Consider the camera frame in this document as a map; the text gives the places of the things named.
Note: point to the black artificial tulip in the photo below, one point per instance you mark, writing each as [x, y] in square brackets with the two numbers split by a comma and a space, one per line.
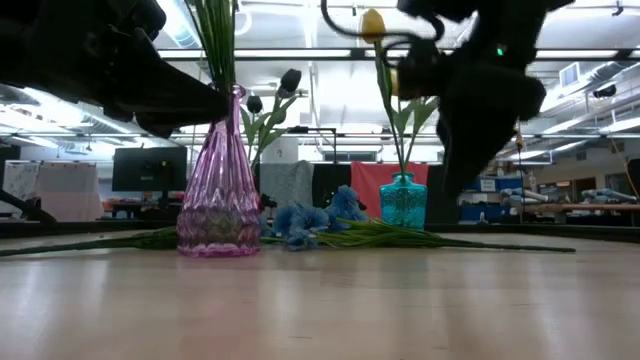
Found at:
[291, 80]
[254, 104]

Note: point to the teal patterned glass vase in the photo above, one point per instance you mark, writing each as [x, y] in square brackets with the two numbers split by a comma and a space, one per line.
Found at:
[402, 202]

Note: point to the gray hanging cloth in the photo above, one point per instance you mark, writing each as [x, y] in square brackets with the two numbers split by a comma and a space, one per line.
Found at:
[287, 182]

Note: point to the wide black hanging cloth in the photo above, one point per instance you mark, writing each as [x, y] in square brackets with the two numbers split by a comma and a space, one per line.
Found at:
[325, 182]

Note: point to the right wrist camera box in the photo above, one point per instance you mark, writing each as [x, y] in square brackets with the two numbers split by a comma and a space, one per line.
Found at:
[420, 70]

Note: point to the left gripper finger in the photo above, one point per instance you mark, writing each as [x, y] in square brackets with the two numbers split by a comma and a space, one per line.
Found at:
[195, 100]
[155, 129]

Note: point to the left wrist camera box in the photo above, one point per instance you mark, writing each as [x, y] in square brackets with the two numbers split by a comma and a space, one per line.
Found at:
[145, 17]

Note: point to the purple ribbed glass vase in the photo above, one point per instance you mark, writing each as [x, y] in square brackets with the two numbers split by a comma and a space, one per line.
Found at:
[220, 190]

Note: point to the pale blue robot arm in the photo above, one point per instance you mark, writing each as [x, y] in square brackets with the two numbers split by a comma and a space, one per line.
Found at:
[607, 195]
[525, 195]

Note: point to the black metal frame stand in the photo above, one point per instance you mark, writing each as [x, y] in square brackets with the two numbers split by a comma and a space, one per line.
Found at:
[300, 129]

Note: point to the plain blue storage bin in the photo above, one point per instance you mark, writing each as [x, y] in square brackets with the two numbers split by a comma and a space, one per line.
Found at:
[495, 214]

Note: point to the red hanging cloth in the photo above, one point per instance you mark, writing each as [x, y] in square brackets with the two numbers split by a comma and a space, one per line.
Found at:
[365, 185]

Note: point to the black computer monitor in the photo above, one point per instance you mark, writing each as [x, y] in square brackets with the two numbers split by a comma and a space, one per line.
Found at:
[150, 170]

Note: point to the black ceiling speaker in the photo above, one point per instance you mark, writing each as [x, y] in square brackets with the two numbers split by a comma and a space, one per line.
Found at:
[605, 91]

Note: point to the narrow black hanging cloth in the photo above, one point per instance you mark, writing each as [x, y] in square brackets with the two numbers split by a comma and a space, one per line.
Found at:
[442, 210]

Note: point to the white ceiling vent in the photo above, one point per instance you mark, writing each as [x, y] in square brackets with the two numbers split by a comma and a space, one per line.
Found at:
[570, 75]

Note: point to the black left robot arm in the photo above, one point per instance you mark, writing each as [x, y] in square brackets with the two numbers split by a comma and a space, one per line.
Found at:
[50, 12]

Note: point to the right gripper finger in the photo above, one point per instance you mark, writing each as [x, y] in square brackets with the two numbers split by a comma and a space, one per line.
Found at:
[462, 160]

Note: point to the blue bin with label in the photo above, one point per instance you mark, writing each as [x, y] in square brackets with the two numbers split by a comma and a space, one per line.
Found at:
[510, 185]

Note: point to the wooden workbench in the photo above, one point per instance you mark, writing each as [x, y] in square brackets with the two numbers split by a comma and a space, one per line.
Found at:
[590, 207]

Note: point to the white box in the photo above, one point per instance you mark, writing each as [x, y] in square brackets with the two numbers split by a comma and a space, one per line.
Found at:
[285, 150]

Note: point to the black diagonal strut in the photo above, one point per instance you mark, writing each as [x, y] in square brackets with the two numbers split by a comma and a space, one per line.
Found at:
[30, 210]

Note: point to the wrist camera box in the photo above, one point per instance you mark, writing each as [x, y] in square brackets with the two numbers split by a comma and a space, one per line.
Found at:
[420, 70]
[145, 17]

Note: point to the horizontal overhead frame beam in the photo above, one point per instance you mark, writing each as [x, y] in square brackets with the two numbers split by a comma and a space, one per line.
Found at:
[357, 53]

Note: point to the white hanging cloth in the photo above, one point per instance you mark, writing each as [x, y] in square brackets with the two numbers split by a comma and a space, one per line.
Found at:
[70, 190]

